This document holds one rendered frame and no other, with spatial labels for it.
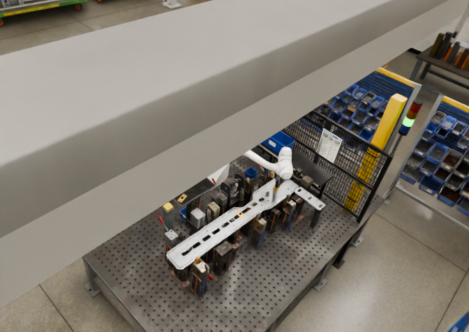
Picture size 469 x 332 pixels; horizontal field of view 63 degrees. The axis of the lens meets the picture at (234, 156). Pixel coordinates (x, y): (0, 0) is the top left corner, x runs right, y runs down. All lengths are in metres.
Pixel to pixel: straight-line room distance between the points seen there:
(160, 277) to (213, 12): 2.94
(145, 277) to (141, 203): 2.94
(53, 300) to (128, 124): 3.88
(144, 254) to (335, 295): 1.97
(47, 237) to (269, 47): 0.22
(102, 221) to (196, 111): 0.10
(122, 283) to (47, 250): 2.96
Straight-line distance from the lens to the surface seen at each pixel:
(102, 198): 0.28
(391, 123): 3.28
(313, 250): 3.54
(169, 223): 3.17
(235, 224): 3.16
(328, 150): 3.66
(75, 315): 3.98
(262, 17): 0.39
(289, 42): 0.34
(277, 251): 3.45
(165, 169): 0.30
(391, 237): 4.93
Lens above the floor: 3.47
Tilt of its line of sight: 41 degrees down
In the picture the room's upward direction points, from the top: 8 degrees clockwise
